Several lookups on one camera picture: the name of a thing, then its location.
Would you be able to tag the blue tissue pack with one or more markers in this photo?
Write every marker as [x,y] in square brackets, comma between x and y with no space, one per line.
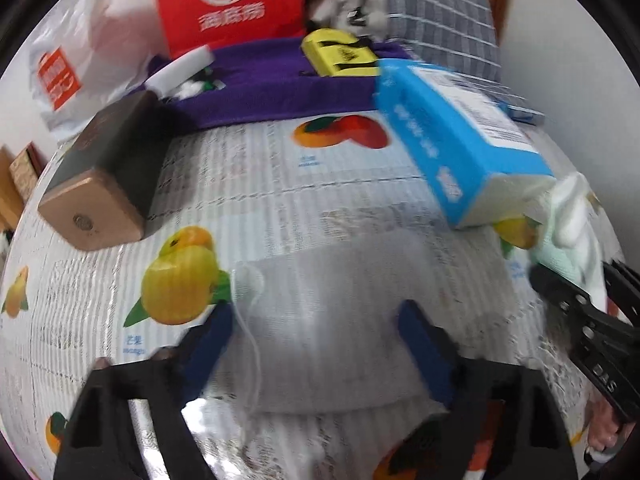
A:
[430,135]

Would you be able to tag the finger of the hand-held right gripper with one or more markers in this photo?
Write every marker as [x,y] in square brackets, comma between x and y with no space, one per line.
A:
[560,292]
[625,290]

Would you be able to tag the person's right hand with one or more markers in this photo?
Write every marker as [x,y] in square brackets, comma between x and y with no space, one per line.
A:
[607,435]

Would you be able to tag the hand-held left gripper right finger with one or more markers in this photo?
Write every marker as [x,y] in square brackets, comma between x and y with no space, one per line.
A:
[425,350]

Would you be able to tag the white sponge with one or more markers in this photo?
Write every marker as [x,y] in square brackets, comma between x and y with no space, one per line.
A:
[180,67]

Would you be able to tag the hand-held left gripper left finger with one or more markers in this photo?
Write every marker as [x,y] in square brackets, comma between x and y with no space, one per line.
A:
[207,350]

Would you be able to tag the white glove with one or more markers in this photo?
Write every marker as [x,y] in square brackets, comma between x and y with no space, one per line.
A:
[570,210]

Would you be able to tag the grey checked cushion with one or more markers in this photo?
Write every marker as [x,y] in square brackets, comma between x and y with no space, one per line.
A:
[440,20]

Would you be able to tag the purple towel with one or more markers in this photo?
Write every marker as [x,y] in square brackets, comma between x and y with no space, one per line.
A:
[270,75]

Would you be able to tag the grey face mask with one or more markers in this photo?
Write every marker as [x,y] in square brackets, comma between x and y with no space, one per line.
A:
[325,310]

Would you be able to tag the white plastic shopping bag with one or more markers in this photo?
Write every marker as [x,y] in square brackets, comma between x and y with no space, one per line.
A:
[110,50]

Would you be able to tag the brown cardboard box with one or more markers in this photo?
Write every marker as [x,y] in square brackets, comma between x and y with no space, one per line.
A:
[7,195]

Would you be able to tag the brown tin box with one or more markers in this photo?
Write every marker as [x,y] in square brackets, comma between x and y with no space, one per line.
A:
[100,160]

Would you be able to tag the brown patterned book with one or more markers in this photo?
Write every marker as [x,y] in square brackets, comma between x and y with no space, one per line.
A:
[27,170]

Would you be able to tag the red paper bag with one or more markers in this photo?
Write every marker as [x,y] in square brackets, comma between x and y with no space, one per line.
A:
[175,10]

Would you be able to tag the beige backpack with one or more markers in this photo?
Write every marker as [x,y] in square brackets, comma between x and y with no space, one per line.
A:
[340,0]

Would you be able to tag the dark green wipes packet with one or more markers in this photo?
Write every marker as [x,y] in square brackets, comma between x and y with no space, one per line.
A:
[192,87]

